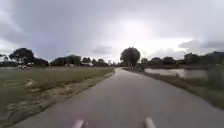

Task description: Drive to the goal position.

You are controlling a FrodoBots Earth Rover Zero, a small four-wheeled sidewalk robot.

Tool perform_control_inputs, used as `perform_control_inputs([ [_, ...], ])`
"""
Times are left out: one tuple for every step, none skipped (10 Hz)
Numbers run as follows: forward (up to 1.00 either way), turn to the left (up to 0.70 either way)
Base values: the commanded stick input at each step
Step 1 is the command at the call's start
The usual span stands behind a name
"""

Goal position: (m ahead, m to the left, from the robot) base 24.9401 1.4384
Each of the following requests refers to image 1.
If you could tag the large dark tree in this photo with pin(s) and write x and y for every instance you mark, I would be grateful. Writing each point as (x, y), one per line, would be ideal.
(130, 56)

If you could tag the grey asphalt path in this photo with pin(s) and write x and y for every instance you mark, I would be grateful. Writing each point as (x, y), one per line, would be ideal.
(126, 100)

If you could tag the grass field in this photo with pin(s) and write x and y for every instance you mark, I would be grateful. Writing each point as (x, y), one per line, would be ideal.
(50, 75)

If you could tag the pond water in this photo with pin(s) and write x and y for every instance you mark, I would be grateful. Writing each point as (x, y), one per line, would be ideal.
(180, 72)

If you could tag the robot's own part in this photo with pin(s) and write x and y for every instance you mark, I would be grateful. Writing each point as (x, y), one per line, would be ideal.
(78, 124)
(149, 123)

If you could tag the row of distant trees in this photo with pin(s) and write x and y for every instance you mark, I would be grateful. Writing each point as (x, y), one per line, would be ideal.
(40, 60)

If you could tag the row of dark trees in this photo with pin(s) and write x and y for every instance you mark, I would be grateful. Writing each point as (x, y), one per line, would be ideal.
(186, 60)

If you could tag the grass verge strip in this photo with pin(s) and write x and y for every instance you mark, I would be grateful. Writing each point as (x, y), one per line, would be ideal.
(200, 88)

